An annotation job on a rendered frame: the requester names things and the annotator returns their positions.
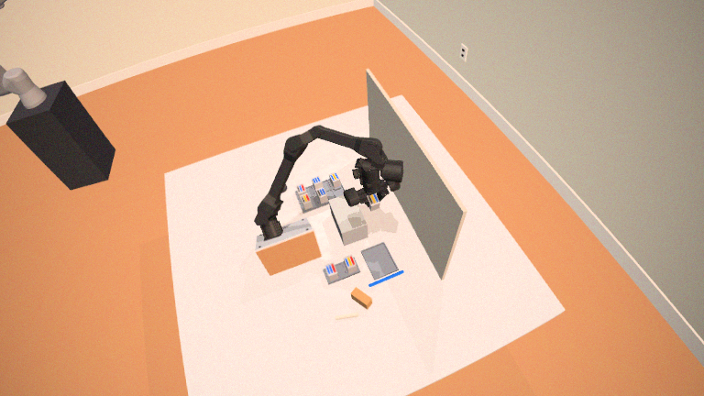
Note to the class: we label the beige panel with blue and yellow stripes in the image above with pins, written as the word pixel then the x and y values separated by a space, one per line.
pixel 334 179

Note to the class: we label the blue rod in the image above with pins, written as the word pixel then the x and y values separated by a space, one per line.
pixel 387 278

